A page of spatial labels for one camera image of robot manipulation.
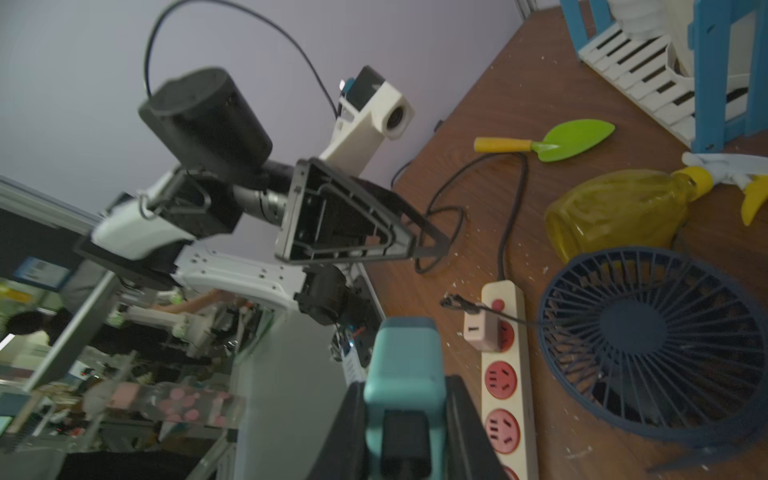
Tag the green yellow garden trowel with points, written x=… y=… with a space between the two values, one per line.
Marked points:
x=562 y=142

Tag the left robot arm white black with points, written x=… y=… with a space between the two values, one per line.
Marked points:
x=228 y=217

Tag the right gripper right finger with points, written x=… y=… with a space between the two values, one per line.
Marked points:
x=468 y=449

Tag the beige power strip red sockets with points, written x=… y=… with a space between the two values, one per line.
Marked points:
x=506 y=402

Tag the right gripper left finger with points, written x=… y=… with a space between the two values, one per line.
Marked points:
x=344 y=454

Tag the yellow spray bottle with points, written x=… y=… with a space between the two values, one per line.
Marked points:
x=641 y=207

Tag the blue white plant shelf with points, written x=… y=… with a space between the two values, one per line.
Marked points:
x=703 y=80

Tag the pink USB plug adapter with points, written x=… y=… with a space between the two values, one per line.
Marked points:
x=481 y=330

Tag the near dark blue desk fan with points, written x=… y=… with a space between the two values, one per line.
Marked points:
x=660 y=345

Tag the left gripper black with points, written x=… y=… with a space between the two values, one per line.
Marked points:
x=331 y=217

